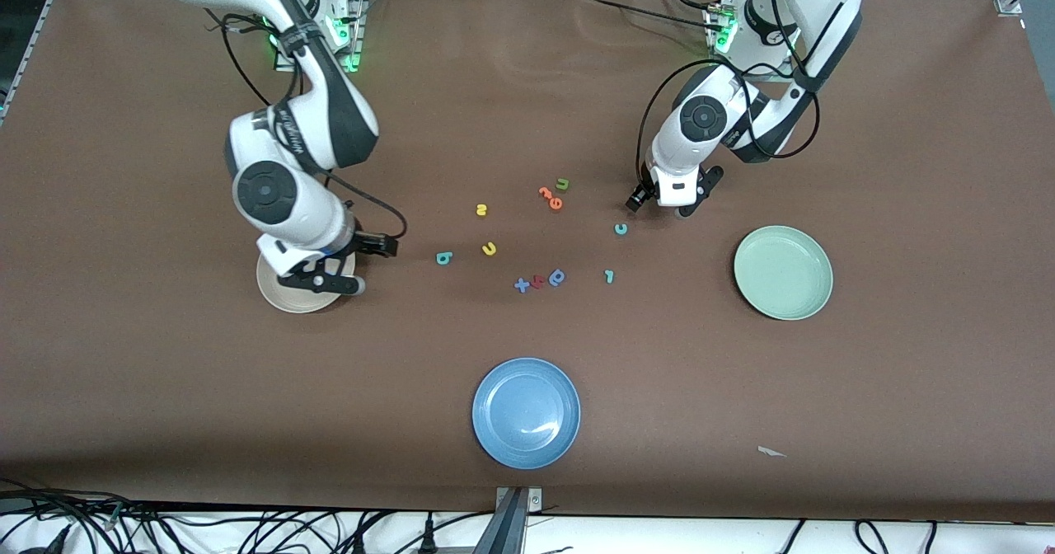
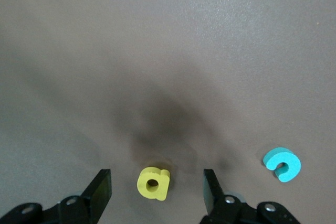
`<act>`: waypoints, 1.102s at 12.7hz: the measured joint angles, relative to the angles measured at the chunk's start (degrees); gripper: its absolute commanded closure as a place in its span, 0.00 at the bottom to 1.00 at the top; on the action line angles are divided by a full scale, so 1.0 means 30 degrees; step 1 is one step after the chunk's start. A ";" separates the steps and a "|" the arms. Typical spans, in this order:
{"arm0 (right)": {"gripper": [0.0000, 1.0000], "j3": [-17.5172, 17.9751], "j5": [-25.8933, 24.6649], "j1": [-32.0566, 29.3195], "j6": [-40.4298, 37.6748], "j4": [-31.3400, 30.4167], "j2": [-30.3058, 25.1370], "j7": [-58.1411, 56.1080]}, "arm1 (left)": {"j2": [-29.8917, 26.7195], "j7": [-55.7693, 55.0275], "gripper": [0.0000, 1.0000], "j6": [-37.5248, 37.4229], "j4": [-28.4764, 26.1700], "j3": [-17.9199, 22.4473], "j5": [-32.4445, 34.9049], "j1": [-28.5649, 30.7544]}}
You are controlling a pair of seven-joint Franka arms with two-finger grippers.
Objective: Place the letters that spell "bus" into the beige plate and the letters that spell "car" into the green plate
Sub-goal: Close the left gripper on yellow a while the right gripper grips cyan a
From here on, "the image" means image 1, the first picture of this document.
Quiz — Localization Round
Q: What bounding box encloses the beige brown plate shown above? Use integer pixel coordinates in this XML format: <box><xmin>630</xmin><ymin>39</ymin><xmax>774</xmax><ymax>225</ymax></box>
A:
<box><xmin>256</xmin><ymin>249</ymin><xmax>357</xmax><ymax>314</ymax></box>

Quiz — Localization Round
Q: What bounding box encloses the light green plate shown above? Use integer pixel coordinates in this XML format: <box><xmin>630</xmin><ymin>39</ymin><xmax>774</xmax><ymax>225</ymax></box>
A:
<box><xmin>734</xmin><ymin>225</ymin><xmax>834</xmax><ymax>322</ymax></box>

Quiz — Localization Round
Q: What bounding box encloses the brown table cover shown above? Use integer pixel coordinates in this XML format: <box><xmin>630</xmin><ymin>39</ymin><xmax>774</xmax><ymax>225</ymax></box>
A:
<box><xmin>0</xmin><ymin>0</ymin><xmax>1055</xmax><ymax>523</ymax></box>

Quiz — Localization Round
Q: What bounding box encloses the blue plate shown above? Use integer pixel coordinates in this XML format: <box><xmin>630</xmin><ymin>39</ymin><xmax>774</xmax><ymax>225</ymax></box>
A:
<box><xmin>472</xmin><ymin>358</ymin><xmax>581</xmax><ymax>470</ymax></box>

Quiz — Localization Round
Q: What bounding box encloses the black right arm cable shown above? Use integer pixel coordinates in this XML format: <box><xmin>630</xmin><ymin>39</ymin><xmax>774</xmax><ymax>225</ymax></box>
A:
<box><xmin>204</xmin><ymin>10</ymin><xmax>409</xmax><ymax>242</ymax></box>

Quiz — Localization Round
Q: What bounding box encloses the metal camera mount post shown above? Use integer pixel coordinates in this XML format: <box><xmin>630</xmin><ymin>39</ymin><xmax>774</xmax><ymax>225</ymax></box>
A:
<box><xmin>474</xmin><ymin>486</ymin><xmax>543</xmax><ymax>554</ymax></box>

